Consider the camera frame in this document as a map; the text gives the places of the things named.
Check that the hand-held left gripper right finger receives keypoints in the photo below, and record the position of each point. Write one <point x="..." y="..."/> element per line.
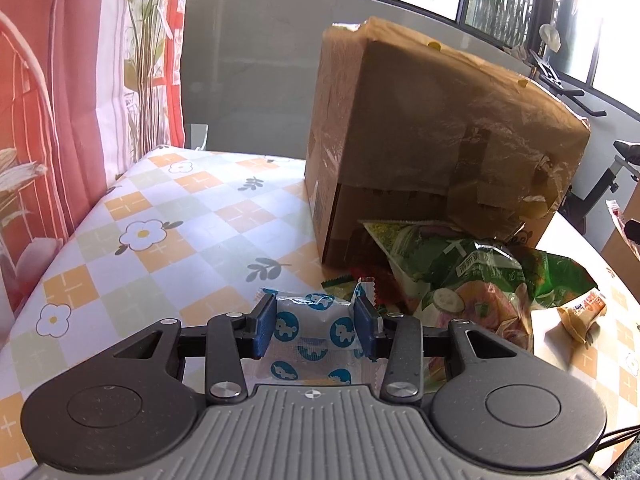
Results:
<point x="365" y="327"/>

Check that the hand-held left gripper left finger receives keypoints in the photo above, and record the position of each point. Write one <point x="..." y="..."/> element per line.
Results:
<point x="264" y="327"/>

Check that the white blue-print snack packet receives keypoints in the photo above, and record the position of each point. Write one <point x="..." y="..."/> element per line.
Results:
<point x="312" y="325"/>

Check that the brown cardboard box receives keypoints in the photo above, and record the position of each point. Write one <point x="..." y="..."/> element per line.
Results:
<point x="390" y="220"/>

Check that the red snack packet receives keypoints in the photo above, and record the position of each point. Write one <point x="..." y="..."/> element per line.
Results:
<point x="367" y="272"/>

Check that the green chip bag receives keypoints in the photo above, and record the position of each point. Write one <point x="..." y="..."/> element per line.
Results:
<point x="450" y="270"/>

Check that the dark green snack bag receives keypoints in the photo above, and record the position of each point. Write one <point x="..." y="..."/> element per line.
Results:
<point x="560" y="275"/>

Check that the white plastic bin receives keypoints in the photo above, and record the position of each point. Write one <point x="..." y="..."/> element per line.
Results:
<point x="198" y="136"/>

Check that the small brown snack packet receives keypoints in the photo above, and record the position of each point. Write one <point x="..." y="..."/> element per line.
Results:
<point x="580" y="312"/>

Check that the small cardboard box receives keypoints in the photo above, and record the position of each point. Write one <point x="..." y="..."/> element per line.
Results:
<point x="622" y="260"/>

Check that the clear red-print snack packet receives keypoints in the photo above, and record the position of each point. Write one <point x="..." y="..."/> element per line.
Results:
<point x="620" y="220"/>

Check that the teal rug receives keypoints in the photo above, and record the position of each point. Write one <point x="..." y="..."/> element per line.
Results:
<point x="627" y="465"/>

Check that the printed pink curtain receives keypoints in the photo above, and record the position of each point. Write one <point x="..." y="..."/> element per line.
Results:
<point x="50" y="110"/>

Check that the black exercise bike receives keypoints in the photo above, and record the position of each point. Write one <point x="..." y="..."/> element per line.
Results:
<point x="550" y="76"/>

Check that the white hanging pouch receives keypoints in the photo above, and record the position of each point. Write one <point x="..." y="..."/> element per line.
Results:
<point x="550" y="37"/>

